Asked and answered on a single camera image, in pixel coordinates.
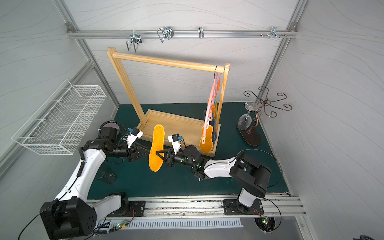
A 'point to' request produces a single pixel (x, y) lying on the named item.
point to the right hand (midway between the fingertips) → (155, 153)
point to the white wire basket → (58, 125)
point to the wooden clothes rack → (198, 135)
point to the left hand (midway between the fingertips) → (146, 151)
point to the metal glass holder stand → (251, 137)
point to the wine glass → (245, 120)
